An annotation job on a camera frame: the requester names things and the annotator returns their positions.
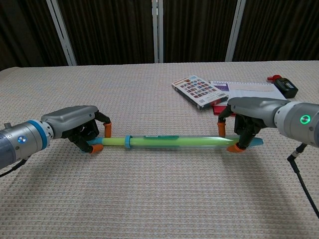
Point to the black rectangular device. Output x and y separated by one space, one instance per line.
286 86

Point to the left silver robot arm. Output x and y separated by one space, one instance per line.
22 142

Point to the woven beige tablecloth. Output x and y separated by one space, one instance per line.
149 199

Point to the colourful printed card box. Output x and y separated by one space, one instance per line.
198 90

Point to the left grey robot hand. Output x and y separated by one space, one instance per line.
72 119

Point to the white vertical frame post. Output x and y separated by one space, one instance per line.
157 31

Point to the white slanted frame post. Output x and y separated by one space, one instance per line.
235 30
62 32

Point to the small red clip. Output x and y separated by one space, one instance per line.
273 77

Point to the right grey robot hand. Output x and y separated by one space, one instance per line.
254 109

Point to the green blue water pump toy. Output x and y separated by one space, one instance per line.
169 142

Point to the red folder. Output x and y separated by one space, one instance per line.
217 109

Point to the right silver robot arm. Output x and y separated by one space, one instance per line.
299 120

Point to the white spiral notebook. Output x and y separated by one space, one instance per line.
254 90

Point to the dark brown curtain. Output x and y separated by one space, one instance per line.
112 30

